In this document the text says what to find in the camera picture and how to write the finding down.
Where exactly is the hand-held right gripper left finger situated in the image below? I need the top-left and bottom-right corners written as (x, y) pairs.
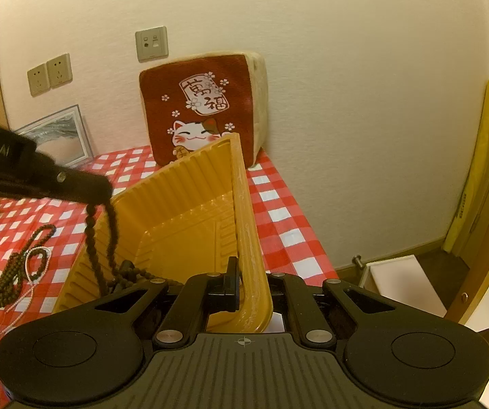
top-left (94, 258), bottom-right (242, 350)

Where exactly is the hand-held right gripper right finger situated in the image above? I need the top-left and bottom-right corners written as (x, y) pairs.
top-left (266, 271), bottom-right (401, 348)

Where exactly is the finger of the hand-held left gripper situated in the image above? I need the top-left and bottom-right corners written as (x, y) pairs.
top-left (29, 151), bottom-right (114, 204)

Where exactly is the brown twisted bead necklace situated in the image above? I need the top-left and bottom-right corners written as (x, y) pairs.
top-left (84, 198), bottom-right (186, 296)

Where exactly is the yellow plastic tray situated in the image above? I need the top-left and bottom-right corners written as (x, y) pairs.
top-left (53, 133), bottom-right (274, 334)

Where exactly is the white pearl necklace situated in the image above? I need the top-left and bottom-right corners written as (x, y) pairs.
top-left (0, 246), bottom-right (53, 338)

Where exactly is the dark bead necklace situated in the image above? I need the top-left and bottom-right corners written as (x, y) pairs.
top-left (0, 224), bottom-right (58, 308)

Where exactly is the red white checked tablecloth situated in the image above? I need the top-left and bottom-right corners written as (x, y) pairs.
top-left (0, 145), bottom-right (341, 409)

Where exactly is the red cat print cushion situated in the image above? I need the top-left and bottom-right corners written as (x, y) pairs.
top-left (139, 50), bottom-right (270, 169)

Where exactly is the silver picture frame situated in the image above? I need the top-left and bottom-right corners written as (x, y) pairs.
top-left (12, 104), bottom-right (95, 168)

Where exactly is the grey wall power socket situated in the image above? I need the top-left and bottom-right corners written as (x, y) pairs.
top-left (27, 64), bottom-right (51, 97)
top-left (47, 53), bottom-right (73, 88)

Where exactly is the grey wall plate round port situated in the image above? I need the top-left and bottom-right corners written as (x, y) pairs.
top-left (135, 26), bottom-right (169, 61)

